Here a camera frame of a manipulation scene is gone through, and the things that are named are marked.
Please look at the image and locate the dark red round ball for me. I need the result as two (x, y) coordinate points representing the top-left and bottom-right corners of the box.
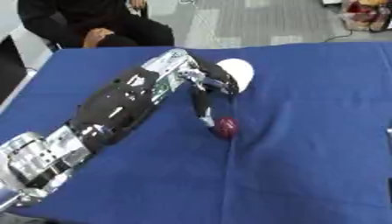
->
(213, 116), (241, 140)

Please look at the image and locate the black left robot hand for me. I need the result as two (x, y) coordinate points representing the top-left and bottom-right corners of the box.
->
(178, 55), (242, 136)

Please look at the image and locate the red and tan bag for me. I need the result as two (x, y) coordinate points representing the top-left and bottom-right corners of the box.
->
(338, 0), (392, 33)

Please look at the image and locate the black cable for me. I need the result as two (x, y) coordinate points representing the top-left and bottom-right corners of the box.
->
(323, 29), (355, 43)

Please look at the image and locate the person's hand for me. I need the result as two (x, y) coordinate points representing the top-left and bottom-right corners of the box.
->
(80, 27), (116, 49)

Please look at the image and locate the person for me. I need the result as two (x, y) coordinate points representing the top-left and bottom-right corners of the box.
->
(17, 0), (177, 49)

